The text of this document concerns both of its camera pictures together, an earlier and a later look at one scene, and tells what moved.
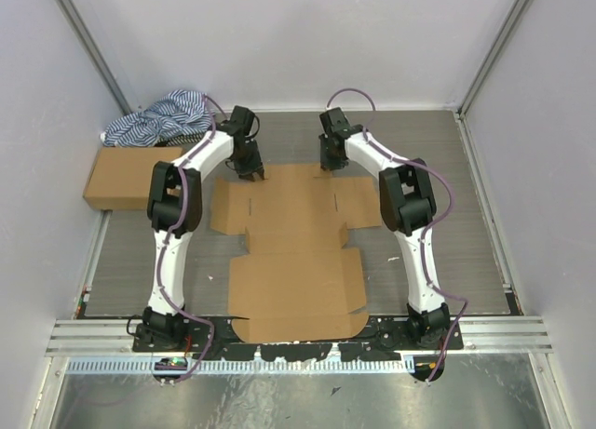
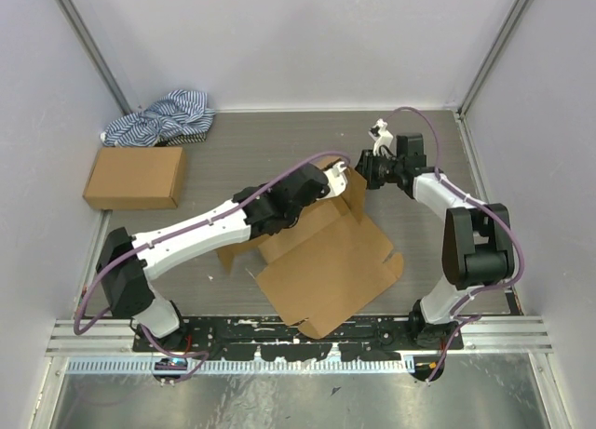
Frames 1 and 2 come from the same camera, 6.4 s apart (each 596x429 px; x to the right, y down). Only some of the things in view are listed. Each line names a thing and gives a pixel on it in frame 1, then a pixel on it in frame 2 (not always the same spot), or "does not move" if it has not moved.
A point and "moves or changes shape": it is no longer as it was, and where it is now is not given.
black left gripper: x=255 y=166 to x=277 y=184
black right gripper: x=327 y=162 to x=366 y=166
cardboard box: x=295 y=283 moves or changes shape
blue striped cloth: x=178 y=118 does not move
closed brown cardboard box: x=121 y=177 does not move
